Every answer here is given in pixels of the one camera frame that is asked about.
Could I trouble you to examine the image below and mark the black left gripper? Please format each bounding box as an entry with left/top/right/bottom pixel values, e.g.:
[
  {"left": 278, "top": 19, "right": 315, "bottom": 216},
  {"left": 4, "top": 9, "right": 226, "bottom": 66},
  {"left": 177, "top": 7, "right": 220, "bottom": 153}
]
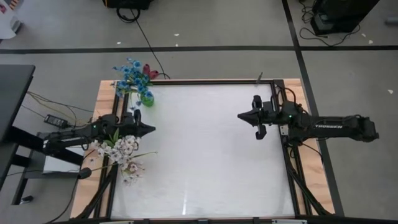
[{"left": 119, "top": 108, "right": 156, "bottom": 138}]

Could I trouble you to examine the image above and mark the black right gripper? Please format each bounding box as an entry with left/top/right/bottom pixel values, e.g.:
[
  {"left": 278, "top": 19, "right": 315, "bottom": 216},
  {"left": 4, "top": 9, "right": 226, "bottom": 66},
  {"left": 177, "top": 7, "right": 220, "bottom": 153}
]
[{"left": 237, "top": 95, "right": 281, "bottom": 141}]

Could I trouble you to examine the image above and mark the green glass vase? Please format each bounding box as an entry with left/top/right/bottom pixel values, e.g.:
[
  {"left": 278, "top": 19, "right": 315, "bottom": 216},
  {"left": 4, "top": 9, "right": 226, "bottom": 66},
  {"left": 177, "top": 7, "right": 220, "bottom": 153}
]
[{"left": 139, "top": 91, "right": 155, "bottom": 108}]

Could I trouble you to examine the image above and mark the wooden base board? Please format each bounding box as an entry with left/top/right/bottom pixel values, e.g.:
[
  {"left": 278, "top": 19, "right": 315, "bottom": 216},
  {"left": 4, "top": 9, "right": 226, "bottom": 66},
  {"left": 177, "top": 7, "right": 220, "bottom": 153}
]
[{"left": 70, "top": 78, "right": 336, "bottom": 219}]

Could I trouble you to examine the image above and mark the black power adapter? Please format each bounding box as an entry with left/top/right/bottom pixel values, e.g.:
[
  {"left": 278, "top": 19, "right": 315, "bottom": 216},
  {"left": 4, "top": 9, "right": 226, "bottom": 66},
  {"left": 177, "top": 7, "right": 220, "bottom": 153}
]
[{"left": 44, "top": 114, "right": 69, "bottom": 129}]

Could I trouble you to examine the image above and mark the white box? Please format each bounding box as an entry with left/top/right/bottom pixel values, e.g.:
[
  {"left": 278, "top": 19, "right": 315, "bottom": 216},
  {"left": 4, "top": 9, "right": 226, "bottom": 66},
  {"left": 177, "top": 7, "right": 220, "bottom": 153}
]
[{"left": 42, "top": 146, "right": 85, "bottom": 174}]

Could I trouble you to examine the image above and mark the black equipment case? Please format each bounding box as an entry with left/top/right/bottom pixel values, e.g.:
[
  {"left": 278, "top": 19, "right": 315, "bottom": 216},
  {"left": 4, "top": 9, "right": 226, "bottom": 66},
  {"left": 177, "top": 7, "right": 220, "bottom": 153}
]
[{"left": 101, "top": 0, "right": 154, "bottom": 10}]

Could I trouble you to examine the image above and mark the black desk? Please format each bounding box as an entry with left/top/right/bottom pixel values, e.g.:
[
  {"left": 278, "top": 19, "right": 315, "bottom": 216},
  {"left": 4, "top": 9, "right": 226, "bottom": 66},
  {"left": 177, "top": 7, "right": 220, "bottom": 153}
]
[{"left": 0, "top": 64, "right": 86, "bottom": 190}]

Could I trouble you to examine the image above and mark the black computer case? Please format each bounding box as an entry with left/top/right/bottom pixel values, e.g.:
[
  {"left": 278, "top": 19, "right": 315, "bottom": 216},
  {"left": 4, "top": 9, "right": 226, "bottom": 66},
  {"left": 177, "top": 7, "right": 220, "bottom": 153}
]
[{"left": 310, "top": 0, "right": 381, "bottom": 36}]

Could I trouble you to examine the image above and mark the black aluminium table frame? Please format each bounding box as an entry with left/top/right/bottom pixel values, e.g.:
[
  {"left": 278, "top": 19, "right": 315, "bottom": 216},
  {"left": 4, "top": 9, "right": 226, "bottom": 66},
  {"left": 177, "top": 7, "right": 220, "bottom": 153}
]
[{"left": 74, "top": 79, "right": 345, "bottom": 224}]

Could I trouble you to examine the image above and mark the black floor cable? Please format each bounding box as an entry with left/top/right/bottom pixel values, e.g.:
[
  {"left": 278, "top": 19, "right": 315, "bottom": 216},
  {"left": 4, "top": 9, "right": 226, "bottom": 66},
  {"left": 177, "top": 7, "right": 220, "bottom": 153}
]
[{"left": 116, "top": 6, "right": 171, "bottom": 80}]

